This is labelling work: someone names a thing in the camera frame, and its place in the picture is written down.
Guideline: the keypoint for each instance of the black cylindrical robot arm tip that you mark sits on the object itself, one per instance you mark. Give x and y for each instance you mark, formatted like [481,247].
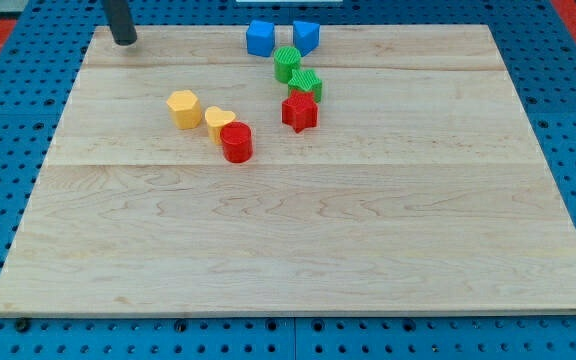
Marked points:
[120,21]

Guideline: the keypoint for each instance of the red star block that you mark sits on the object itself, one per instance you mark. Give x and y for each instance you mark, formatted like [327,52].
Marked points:
[300,111]

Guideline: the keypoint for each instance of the green star block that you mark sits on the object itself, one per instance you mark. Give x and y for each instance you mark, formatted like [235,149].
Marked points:
[306,80]

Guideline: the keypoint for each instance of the red cylinder block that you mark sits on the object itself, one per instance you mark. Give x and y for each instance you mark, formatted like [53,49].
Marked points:
[236,138]

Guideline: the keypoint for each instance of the yellow heart block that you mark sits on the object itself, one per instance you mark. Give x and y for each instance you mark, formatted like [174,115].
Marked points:
[216,118]

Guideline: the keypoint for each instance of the light wooden board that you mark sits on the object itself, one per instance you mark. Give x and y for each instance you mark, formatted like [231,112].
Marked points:
[422,191]

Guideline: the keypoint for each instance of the green cylinder block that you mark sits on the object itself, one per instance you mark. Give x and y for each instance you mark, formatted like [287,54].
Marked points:
[286,59]

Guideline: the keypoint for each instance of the yellow hexagon block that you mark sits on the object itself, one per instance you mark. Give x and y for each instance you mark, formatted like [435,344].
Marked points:
[185,109]

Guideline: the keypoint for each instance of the blue triangular prism block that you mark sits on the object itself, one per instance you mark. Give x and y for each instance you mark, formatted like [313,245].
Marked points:
[306,36]

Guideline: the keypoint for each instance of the blue cube block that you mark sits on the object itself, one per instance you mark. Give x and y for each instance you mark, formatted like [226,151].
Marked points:
[260,38]

